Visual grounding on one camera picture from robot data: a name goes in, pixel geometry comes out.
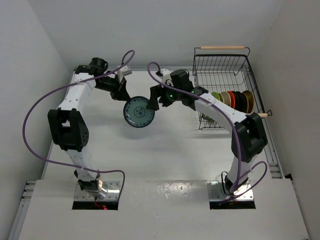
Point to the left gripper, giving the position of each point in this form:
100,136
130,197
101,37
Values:
119,93

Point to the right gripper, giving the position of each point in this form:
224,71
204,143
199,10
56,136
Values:
153,103

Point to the blue floral plate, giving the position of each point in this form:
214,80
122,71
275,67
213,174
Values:
136,114

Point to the lime green plate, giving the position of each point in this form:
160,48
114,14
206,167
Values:
217,96

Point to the cream plate with calligraphy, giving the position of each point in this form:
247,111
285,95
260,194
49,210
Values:
223,96

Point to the cream plate black blotch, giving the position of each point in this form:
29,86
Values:
229,99

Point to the orange plate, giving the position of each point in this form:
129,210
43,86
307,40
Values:
233,101

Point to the yellow patterned plate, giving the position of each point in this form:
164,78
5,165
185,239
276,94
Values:
245,102
250,101

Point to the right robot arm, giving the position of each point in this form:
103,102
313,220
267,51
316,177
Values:
248,135

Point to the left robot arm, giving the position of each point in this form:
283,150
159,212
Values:
68,128

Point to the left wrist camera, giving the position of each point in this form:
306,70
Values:
123,72

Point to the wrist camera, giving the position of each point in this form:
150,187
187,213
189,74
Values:
123,72
165,76

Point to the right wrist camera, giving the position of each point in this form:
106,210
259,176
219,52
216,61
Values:
165,76

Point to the black wire dish rack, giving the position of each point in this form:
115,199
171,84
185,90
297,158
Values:
227,68

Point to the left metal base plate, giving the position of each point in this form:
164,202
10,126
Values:
110,191

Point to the metal base plate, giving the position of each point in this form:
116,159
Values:
110,191
216,194

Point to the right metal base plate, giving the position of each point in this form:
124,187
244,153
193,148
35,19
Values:
216,194

